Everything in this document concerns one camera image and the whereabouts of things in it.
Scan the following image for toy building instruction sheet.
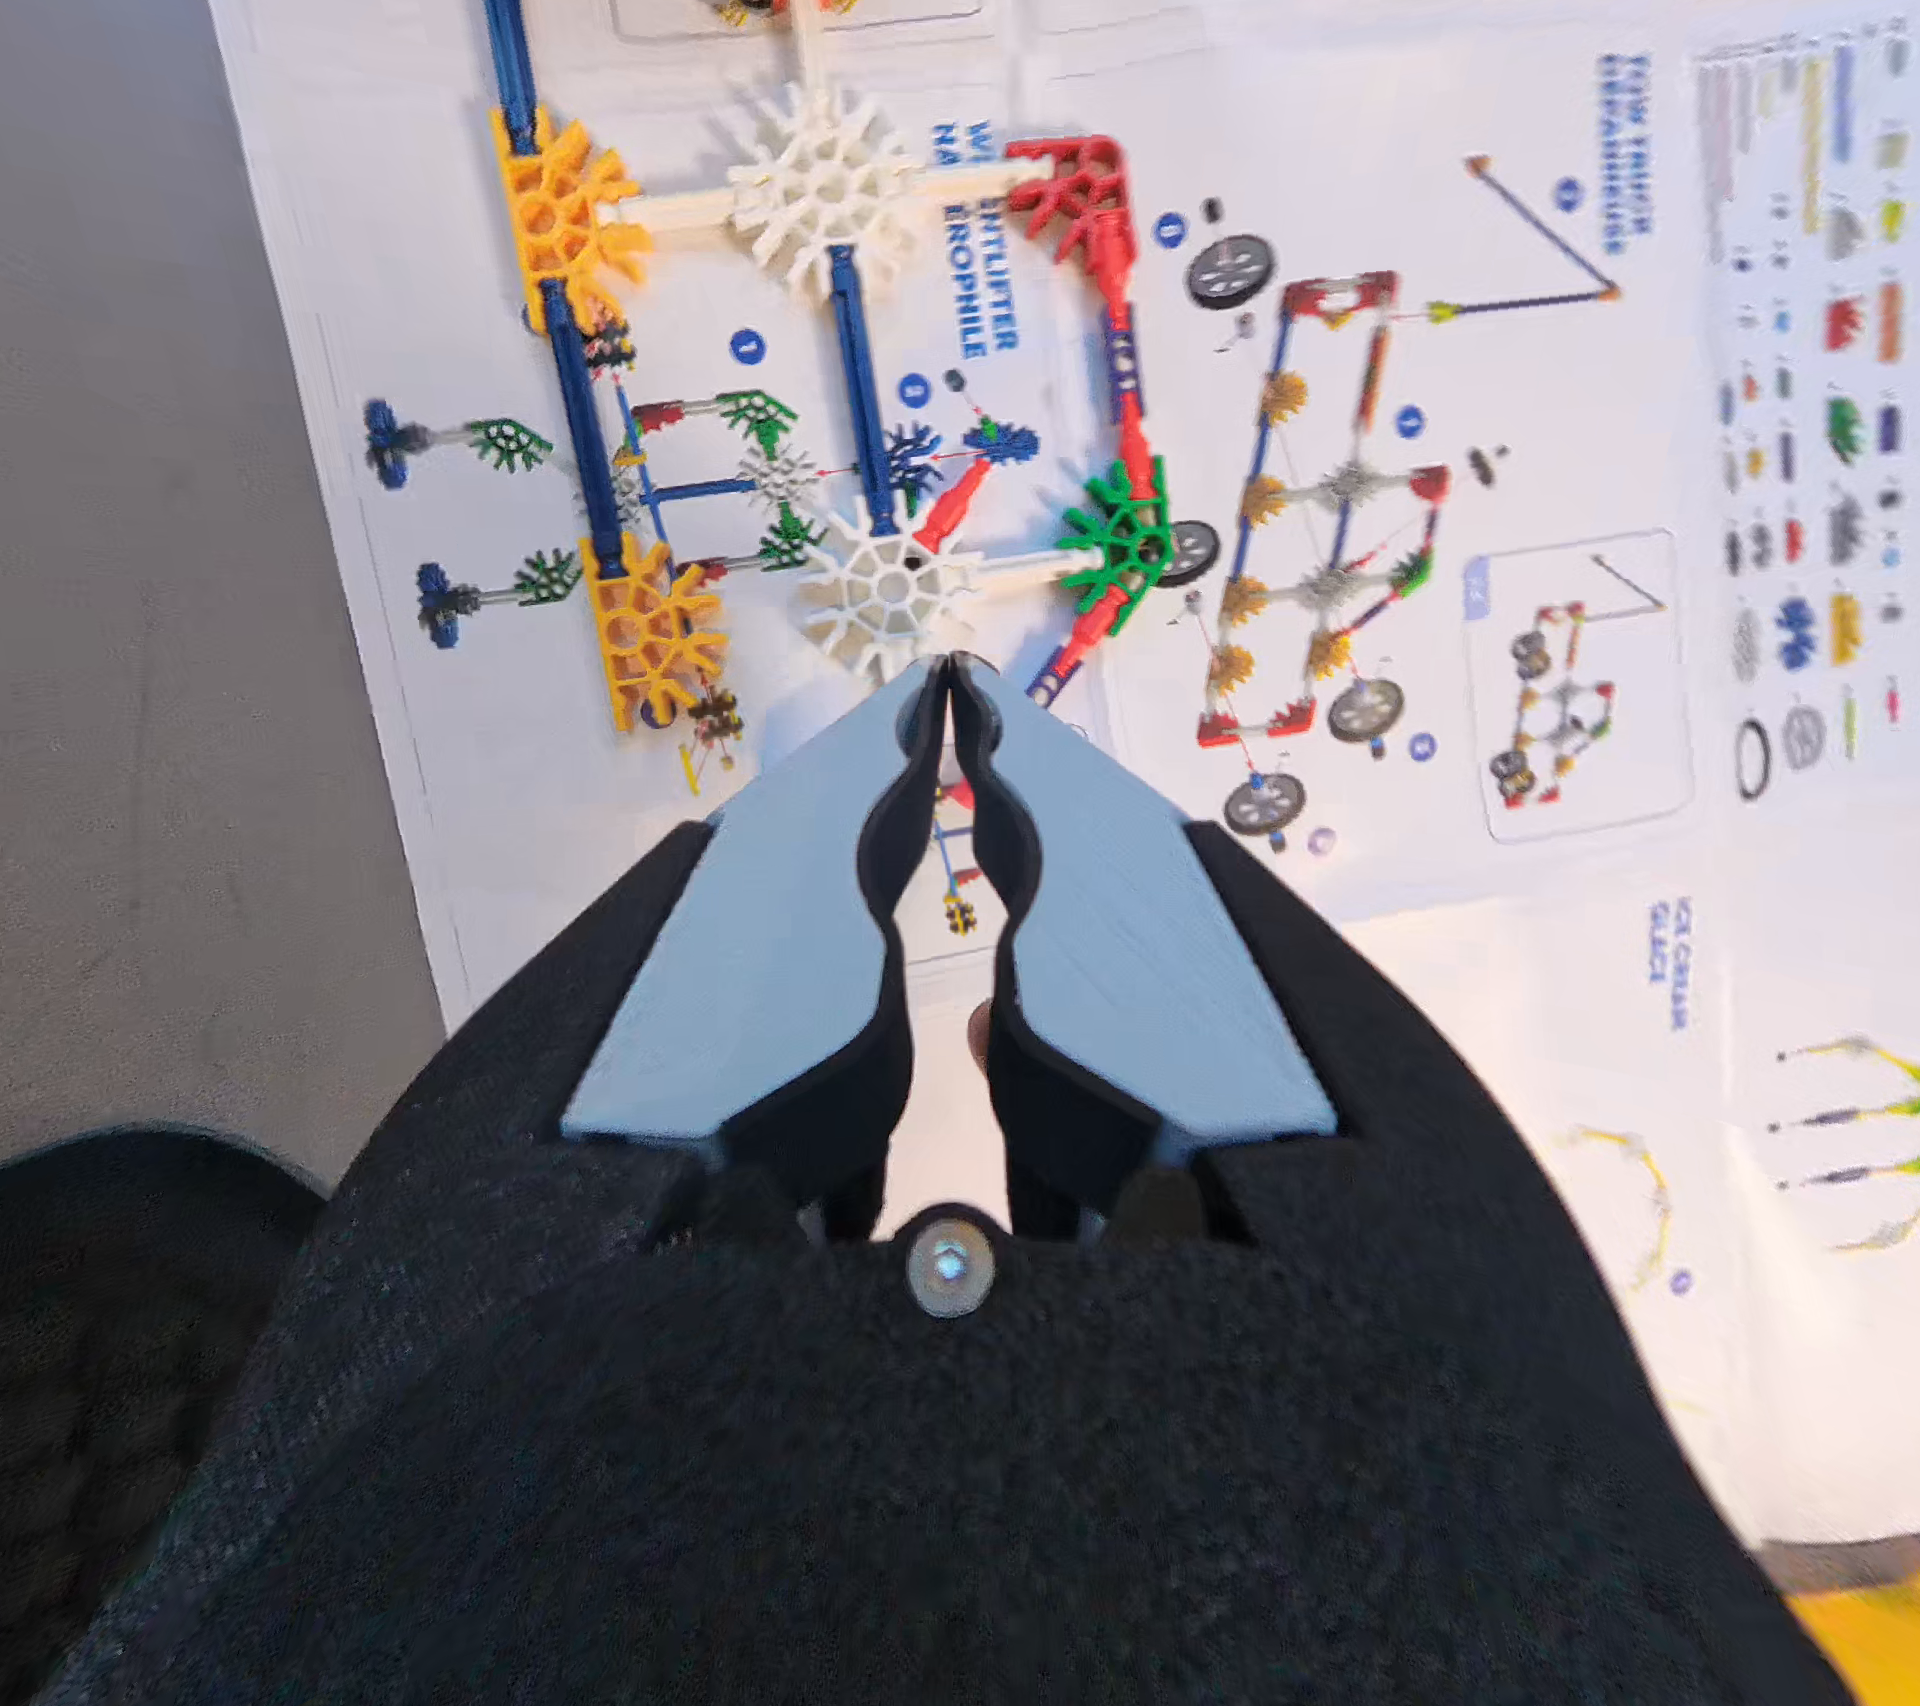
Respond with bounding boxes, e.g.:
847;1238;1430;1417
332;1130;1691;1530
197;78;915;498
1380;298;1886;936
149;0;1920;1558

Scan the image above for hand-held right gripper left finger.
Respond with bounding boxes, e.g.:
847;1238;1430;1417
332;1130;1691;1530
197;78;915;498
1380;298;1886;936
562;657;949;1228

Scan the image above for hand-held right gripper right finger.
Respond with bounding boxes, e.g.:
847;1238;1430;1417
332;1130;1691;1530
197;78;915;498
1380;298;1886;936
953;662;1343;1222

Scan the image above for yellow plastic bin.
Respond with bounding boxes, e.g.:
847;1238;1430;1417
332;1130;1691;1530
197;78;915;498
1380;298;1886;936
1769;1580;1920;1706

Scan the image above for colourful rod connector toy model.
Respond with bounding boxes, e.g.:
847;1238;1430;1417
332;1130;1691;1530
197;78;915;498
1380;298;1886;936
436;0;1182;748

